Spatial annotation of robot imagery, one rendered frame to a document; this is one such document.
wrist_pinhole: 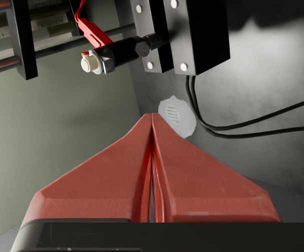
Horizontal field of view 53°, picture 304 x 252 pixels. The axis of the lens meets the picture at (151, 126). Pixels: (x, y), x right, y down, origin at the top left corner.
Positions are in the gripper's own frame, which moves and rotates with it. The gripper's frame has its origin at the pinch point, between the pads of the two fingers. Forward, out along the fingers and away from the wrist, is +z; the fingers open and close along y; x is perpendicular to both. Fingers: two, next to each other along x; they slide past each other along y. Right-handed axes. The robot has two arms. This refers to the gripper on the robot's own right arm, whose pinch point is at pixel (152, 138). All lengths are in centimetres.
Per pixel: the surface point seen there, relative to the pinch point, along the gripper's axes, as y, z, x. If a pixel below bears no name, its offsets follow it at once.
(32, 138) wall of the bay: 23, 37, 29
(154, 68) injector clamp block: -0.4, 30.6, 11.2
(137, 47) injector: 1.6, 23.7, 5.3
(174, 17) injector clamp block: -2.8, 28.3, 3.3
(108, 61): 4.5, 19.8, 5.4
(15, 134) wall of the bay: 26, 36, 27
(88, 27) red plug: 7.5, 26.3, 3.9
